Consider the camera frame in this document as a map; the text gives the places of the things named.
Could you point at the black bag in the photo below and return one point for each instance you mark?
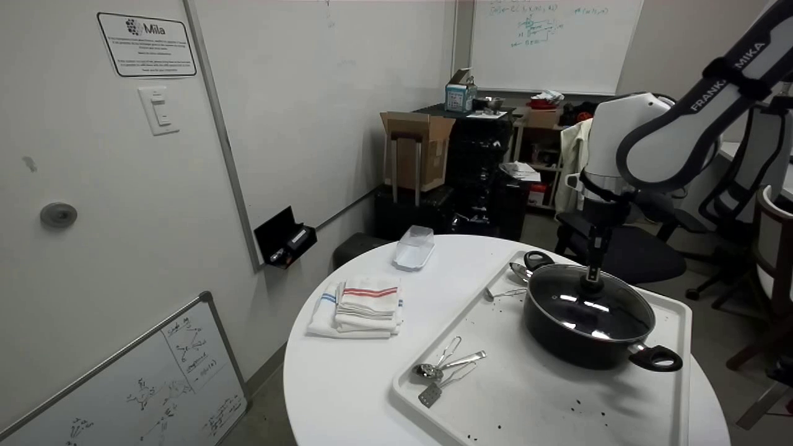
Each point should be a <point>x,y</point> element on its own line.
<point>579,111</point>

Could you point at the black cooking pot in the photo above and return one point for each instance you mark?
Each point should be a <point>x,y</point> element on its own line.
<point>571,337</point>

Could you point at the metal spoon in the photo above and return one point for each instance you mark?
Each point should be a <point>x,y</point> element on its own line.
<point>520,271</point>

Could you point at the white plastic tray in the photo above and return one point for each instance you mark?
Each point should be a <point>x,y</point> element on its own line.
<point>528,396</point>

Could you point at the black marker holder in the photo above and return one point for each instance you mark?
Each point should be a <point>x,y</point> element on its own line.
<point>282,236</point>

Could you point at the round grey wall bumper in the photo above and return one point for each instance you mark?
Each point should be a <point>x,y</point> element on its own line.
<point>59,214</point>

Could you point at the red item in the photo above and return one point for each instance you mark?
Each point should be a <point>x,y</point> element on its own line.
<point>547,99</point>

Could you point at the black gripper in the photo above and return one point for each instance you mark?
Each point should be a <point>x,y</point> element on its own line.
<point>609,211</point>

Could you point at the white wall notice sign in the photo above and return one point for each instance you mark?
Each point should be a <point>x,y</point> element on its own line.
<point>148,45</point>

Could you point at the black cabinet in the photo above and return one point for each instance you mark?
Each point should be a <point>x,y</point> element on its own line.
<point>479,173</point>

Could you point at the black mesh office chair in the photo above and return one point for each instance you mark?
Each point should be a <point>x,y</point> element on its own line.
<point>756,163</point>

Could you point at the wooden shelf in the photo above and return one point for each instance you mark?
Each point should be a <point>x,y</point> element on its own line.
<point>540,140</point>

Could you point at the blue tissue box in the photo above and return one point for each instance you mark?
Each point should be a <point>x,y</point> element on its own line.
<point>459,95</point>

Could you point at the folded white striped towel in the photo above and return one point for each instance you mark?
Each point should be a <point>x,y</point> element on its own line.
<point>360,309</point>

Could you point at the cream cloth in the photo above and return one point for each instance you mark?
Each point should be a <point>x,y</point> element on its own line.
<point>571,163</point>

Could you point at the white paper stack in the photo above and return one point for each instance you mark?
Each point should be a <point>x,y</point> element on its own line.
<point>521,171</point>

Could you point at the clear plastic container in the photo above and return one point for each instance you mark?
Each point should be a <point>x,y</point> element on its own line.
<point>416,249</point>

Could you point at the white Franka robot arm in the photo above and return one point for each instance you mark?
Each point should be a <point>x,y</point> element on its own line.
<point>636,125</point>

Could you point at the small whiteboard with scribbles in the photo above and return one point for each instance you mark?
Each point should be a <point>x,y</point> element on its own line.
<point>139,386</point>

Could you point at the whiteboard with green writing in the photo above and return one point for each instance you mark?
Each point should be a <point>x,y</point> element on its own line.
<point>554,49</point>

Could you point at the large blank wall whiteboard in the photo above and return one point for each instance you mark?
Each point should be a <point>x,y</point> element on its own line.
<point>314,99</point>

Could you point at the white light switch plate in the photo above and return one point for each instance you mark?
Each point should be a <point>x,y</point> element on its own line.
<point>157,110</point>

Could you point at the open cardboard box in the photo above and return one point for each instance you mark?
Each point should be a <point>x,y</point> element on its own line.
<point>417,149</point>

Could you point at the glass lid with black knob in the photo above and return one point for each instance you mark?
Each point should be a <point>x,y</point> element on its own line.
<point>579,309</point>

